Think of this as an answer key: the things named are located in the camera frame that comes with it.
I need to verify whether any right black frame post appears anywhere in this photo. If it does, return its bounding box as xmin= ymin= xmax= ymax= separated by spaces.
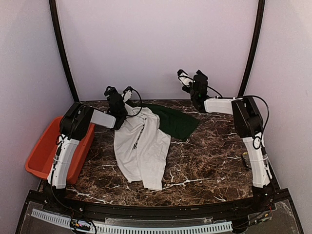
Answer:
xmin=237 ymin=0 xmax=266 ymax=97

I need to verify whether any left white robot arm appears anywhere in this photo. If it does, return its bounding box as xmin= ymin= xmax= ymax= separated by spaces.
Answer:
xmin=47 ymin=86 xmax=134 ymax=189

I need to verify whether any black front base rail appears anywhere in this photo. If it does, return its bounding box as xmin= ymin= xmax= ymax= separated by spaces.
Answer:
xmin=26 ymin=189 xmax=290 ymax=221

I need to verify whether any white green Charlie Brown shirt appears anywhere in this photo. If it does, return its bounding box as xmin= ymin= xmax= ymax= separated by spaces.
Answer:
xmin=114 ymin=104 xmax=199 ymax=191

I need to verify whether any red plastic bin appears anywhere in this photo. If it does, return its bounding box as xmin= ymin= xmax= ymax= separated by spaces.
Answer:
xmin=25 ymin=116 xmax=95 ymax=185

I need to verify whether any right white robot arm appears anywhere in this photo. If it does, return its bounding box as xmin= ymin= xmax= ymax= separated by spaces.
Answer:
xmin=177 ymin=69 xmax=272 ymax=188

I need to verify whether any left black frame post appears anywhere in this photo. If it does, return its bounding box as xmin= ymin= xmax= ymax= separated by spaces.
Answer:
xmin=48 ymin=0 xmax=80 ymax=102

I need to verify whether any dark brooch on table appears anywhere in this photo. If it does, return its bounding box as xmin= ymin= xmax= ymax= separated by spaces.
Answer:
xmin=241 ymin=152 xmax=250 ymax=169

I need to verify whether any white slotted cable duct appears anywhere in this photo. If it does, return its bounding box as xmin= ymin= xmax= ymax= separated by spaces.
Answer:
xmin=31 ymin=208 xmax=233 ymax=234

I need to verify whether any black frame post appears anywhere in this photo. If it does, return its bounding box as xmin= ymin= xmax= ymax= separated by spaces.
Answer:
xmin=48 ymin=0 xmax=80 ymax=102
xmin=237 ymin=0 xmax=266 ymax=97

